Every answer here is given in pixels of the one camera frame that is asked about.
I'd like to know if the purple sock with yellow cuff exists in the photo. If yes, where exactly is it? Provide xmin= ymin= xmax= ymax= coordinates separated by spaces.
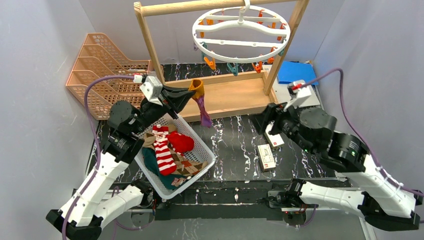
xmin=188 ymin=78 xmax=212 ymax=128

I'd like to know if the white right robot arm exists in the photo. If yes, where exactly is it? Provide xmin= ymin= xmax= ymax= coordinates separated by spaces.
xmin=249 ymin=103 xmax=424 ymax=232

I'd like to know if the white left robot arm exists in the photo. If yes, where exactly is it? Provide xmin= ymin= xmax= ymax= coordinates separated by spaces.
xmin=46 ymin=86 xmax=196 ymax=240

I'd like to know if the wooden hanger rack stand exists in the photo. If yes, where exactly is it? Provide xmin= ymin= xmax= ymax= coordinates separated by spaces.
xmin=133 ymin=0 xmax=309 ymax=119

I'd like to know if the white round clip hanger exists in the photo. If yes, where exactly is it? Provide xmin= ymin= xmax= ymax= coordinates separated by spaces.
xmin=191 ymin=0 xmax=292 ymax=64

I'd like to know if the white card box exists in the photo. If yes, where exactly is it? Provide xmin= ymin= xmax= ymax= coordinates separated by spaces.
xmin=264 ymin=133 xmax=285 ymax=149

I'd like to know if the white paper sheet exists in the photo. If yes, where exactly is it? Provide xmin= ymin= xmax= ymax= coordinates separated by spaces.
xmin=270 ymin=76 xmax=321 ymax=108

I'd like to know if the small white printed box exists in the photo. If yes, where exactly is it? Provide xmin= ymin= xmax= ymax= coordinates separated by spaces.
xmin=257 ymin=144 xmax=276 ymax=172

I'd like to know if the red white striped sock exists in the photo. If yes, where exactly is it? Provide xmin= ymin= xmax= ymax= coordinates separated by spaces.
xmin=152 ymin=124 xmax=177 ymax=176

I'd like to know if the blue folder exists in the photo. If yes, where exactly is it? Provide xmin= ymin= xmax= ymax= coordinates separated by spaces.
xmin=277 ymin=61 xmax=317 ymax=84

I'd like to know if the orange front-left clothes peg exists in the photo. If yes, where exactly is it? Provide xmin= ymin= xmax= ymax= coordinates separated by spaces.
xmin=203 ymin=56 xmax=216 ymax=71

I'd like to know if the orange front-centre clothes peg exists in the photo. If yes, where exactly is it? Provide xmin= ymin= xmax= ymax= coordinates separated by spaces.
xmin=252 ymin=61 xmax=263 ymax=74

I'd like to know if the dark green sock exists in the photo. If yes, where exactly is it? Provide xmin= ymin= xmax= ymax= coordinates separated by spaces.
xmin=141 ymin=147 xmax=187 ymax=190

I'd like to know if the teal front clothes peg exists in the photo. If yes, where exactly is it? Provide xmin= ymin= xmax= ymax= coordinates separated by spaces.
xmin=226 ymin=62 xmax=239 ymax=76

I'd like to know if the orange front-right clothes peg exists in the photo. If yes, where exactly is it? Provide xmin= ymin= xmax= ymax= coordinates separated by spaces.
xmin=266 ymin=46 xmax=276 ymax=65

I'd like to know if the argyle brown sock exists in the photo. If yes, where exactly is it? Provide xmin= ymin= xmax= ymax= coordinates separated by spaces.
xmin=143 ymin=124 xmax=208 ymax=177

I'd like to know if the peach plastic file organizer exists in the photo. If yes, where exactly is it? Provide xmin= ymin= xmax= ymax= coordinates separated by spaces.
xmin=65 ymin=32 xmax=162 ymax=120

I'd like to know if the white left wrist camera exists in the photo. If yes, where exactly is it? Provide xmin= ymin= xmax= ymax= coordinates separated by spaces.
xmin=133 ymin=73 xmax=163 ymax=106

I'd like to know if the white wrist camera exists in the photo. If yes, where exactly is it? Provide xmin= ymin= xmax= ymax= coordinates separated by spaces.
xmin=133 ymin=73 xmax=163 ymax=106
xmin=283 ymin=80 xmax=312 ymax=111

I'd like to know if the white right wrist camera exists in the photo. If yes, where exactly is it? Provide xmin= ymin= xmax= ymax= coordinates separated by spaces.
xmin=283 ymin=80 xmax=312 ymax=111

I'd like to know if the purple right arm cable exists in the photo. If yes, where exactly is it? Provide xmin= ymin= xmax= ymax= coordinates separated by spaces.
xmin=293 ymin=67 xmax=424 ymax=198

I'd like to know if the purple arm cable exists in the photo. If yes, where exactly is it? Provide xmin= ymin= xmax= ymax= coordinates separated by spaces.
xmin=293 ymin=67 xmax=424 ymax=198
xmin=61 ymin=74 xmax=137 ymax=240

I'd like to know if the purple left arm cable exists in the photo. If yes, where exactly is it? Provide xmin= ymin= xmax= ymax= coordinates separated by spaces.
xmin=61 ymin=74 xmax=137 ymax=240

